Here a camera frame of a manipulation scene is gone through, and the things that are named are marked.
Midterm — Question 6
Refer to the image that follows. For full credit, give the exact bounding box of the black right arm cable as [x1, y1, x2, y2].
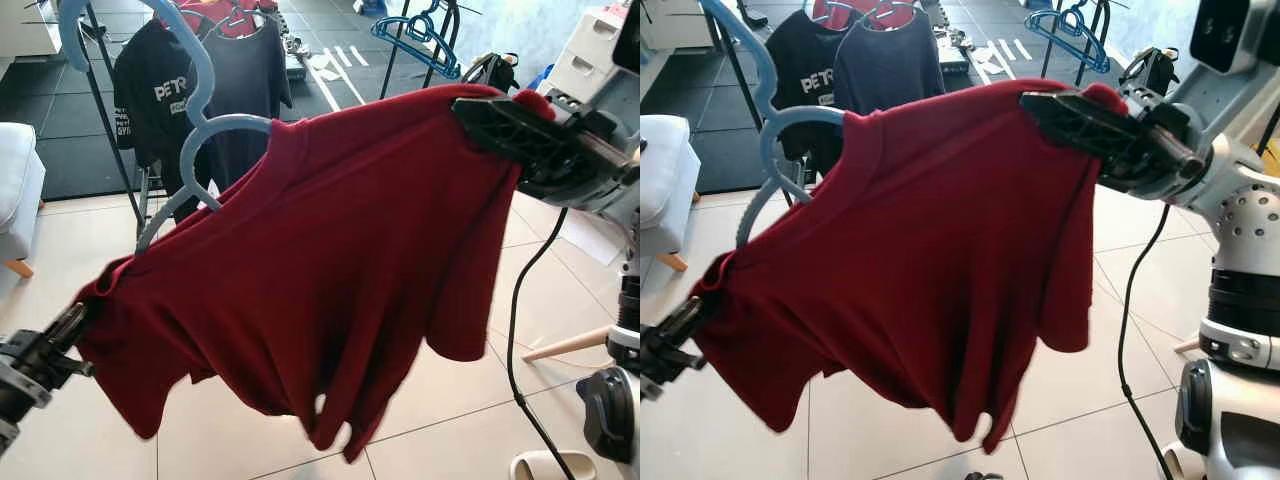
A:
[1117, 203, 1178, 480]
[507, 208, 578, 480]

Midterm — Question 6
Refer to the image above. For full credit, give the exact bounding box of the bright red hanging garment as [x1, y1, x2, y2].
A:
[183, 0, 273, 39]
[810, 0, 921, 31]

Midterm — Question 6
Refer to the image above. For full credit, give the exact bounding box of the white slipper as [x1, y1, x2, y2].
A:
[510, 450, 598, 480]

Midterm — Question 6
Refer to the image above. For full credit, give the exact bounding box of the black t-shirt white print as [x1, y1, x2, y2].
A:
[113, 20, 216, 196]
[765, 10, 851, 166]

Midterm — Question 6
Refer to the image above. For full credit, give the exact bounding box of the black metal clothes rack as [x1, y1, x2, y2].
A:
[78, 0, 166, 241]
[705, 0, 793, 209]
[1040, 0, 1113, 86]
[380, 0, 463, 96]

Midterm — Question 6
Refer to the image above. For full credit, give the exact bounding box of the pale blue plastic clothes hanger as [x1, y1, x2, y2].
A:
[58, 0, 273, 253]
[698, 0, 847, 249]

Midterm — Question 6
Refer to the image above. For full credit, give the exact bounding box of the dark red t-shirt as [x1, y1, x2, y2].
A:
[75, 83, 557, 463]
[692, 78, 1129, 453]

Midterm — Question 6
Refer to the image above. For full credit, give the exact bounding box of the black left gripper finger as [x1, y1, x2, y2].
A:
[47, 303, 91, 349]
[655, 297, 708, 347]

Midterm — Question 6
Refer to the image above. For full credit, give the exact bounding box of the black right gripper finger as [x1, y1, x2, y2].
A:
[452, 97, 586, 173]
[1020, 92, 1161, 186]

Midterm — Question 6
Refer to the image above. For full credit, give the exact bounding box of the white plastic drawer unit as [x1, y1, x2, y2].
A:
[545, 5, 633, 103]

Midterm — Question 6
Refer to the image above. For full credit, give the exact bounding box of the light grey cushioned stool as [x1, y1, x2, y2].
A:
[0, 122, 47, 279]
[640, 113, 701, 273]

